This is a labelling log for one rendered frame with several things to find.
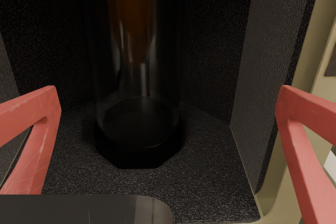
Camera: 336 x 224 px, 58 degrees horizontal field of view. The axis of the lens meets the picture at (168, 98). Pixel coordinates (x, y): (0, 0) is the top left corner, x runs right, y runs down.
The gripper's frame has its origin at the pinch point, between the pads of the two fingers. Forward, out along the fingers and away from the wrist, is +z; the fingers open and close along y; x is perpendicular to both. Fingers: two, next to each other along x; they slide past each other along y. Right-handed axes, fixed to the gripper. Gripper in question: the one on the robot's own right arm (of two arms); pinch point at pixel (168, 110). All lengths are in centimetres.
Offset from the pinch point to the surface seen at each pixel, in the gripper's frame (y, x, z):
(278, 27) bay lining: -8.5, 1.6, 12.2
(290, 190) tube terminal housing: -10.1, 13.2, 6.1
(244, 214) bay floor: -7.0, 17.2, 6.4
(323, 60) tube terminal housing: -9.4, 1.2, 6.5
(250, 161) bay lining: -8.3, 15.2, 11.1
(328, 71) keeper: -9.9, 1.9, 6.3
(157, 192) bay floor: 1.0, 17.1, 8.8
